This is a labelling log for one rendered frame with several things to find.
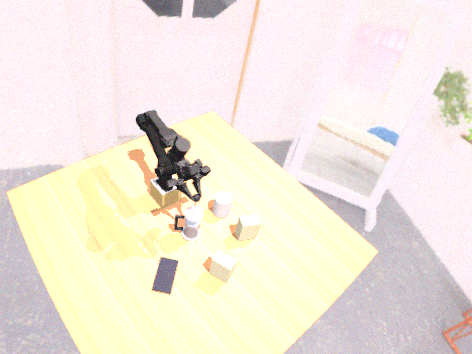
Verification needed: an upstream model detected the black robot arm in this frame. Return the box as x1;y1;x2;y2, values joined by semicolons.
136;110;203;190

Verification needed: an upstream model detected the white rectangular block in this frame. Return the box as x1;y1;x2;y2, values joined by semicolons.
235;215;261;241
209;251;237;283

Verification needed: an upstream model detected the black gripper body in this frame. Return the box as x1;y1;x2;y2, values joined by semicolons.
163;158;211;192

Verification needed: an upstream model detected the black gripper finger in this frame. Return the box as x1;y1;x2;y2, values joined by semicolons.
192;175;203;197
176;182;194;201

